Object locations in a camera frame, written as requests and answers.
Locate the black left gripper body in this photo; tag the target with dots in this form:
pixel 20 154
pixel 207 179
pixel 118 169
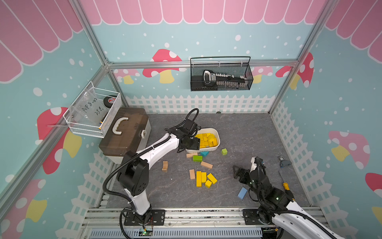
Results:
pixel 191 144

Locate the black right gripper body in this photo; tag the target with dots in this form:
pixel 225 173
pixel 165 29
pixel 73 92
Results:
pixel 246 179

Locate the white oval plastic tub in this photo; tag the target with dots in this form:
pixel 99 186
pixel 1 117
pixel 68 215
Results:
pixel 207 131

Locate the tan wooden block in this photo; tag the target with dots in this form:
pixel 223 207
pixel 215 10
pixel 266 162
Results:
pixel 192 174

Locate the long yellow block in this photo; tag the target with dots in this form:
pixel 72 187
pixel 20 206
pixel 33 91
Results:
pixel 199 179

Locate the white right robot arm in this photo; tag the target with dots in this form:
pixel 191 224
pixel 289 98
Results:
pixel 294 219

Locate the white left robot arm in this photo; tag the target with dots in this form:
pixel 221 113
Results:
pixel 133 173

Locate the light blue block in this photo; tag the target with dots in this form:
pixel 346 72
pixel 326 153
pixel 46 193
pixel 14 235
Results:
pixel 242 193

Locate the tan long block near tub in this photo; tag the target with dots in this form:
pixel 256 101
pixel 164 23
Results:
pixel 191 155

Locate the green rectangular block centre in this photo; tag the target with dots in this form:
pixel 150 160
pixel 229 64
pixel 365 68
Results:
pixel 197 158

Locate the teal triangular block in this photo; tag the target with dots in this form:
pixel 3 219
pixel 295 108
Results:
pixel 204 153

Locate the yellow black screwdriver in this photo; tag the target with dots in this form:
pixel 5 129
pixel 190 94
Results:
pixel 284 182

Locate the grey blue clamp tool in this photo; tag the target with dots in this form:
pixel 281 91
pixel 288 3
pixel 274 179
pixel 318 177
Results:
pixel 284 162

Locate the brown small block left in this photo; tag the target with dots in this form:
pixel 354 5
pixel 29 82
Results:
pixel 165 166

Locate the tan slanted block centre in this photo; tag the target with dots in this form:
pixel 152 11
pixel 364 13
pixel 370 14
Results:
pixel 207 165

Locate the small green cube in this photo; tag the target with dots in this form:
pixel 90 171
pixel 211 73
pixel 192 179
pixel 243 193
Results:
pixel 224 151

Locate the yellow slanted block right pile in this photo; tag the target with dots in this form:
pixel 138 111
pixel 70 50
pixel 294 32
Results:
pixel 212 178

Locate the small yellow cube pile bottom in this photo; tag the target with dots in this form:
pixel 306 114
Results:
pixel 208 184

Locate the brown lidded storage box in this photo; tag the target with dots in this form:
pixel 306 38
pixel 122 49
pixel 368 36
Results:
pixel 129 132

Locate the black tape roll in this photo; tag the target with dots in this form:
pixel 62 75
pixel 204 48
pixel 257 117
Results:
pixel 108 101

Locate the black wire mesh basket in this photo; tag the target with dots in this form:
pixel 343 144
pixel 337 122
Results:
pixel 229 73

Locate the clear wire wall basket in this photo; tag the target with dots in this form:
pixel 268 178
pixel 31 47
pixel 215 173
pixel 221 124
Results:
pixel 88 115

